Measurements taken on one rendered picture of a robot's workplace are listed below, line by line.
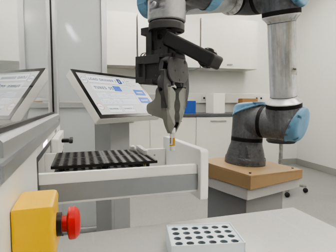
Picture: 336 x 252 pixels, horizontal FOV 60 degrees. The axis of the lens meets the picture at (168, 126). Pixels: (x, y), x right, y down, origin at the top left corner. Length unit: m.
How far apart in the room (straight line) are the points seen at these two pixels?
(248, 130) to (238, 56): 3.47
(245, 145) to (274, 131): 0.12
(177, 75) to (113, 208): 1.21
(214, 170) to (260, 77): 4.08
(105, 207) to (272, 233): 1.17
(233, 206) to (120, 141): 0.79
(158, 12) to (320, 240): 0.54
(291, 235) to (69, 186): 0.45
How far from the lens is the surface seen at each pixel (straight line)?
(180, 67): 0.58
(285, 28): 0.99
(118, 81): 1.70
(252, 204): 1.07
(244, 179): 0.97
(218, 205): 1.15
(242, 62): 4.53
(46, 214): 0.37
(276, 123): 1.02
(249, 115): 1.07
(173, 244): 0.52
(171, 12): 0.58
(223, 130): 4.00
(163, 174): 0.62
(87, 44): 2.41
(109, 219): 1.70
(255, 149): 1.09
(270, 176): 1.02
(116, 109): 1.49
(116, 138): 1.61
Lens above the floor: 1.02
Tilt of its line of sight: 4 degrees down
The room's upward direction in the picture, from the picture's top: straight up
